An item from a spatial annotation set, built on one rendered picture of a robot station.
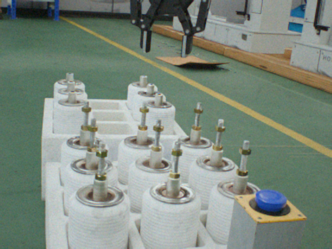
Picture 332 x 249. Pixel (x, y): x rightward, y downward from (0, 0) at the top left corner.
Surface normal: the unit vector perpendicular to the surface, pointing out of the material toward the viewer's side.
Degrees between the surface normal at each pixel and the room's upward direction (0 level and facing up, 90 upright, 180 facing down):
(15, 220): 0
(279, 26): 90
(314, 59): 90
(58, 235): 0
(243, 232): 90
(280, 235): 90
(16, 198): 0
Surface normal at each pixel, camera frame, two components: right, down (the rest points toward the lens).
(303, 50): -0.92, 0.04
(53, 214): 0.08, -0.95
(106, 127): 0.22, 0.30
